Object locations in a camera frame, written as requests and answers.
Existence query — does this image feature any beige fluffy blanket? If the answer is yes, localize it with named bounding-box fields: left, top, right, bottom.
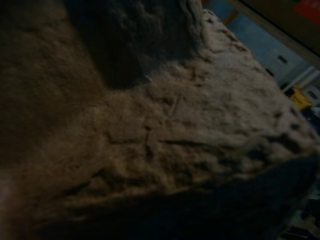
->
left=0, top=0, right=320, bottom=240

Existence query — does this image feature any white drawer cabinet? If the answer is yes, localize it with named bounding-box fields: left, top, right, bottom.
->
left=259, top=47, right=320, bottom=101

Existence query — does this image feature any yellow box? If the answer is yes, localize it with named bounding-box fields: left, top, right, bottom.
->
left=287, top=84, right=313, bottom=111

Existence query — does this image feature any red paper item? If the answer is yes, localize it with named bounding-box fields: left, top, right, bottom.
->
left=292, top=0, right=320, bottom=20

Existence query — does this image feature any dark grey fluffy cushion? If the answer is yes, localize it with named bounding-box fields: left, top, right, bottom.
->
left=63, top=0, right=205, bottom=90

